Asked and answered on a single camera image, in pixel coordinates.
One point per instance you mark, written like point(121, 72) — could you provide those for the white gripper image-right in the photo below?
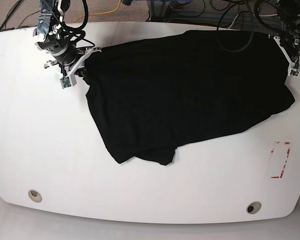
point(292, 56)

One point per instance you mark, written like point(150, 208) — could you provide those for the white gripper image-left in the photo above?
point(71, 62)

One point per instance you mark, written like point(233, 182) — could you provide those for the black t-shirt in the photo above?
point(151, 96)

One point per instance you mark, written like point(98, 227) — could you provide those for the red tape rectangle marking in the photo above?
point(278, 159)

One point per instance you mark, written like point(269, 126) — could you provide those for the wrist camera board image-right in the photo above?
point(294, 72)

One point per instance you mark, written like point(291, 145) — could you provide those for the wrist camera board image-left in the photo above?
point(65, 82)

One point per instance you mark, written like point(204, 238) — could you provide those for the left table cable grommet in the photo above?
point(35, 196)

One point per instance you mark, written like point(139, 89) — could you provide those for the table cable grommet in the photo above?
point(253, 207)
point(35, 196)

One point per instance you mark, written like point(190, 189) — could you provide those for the right table cable grommet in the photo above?
point(253, 207)

